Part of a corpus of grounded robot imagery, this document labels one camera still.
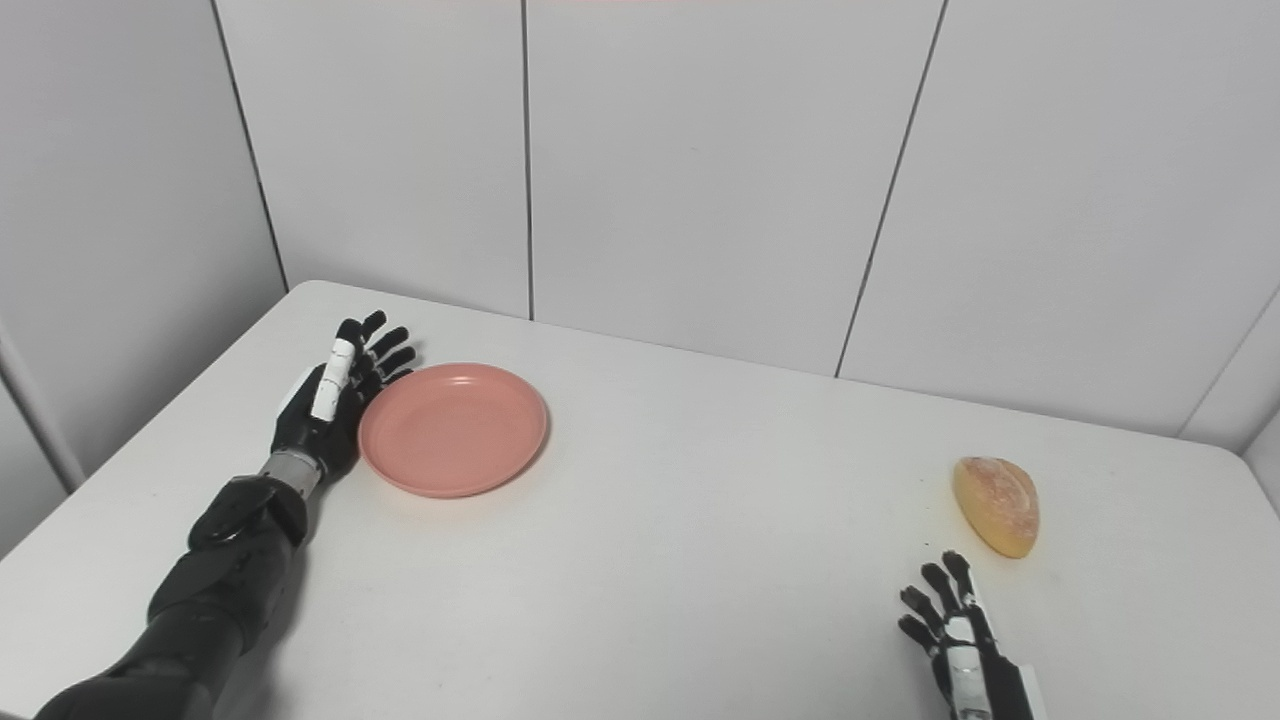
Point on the pink round plate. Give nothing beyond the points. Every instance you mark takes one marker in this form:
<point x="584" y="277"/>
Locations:
<point x="455" y="430"/>

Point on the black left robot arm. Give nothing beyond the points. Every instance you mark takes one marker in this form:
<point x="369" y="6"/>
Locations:
<point x="200" y="610"/>

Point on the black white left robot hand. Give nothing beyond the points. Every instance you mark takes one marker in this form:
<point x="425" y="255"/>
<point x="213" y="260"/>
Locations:
<point x="305" y="430"/>

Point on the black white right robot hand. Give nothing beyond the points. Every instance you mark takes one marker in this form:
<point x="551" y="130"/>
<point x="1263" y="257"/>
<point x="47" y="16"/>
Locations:
<point x="1000" y="690"/>

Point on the golden bread roll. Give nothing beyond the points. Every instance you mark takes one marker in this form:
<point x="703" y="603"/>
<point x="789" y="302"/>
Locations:
<point x="998" y="505"/>

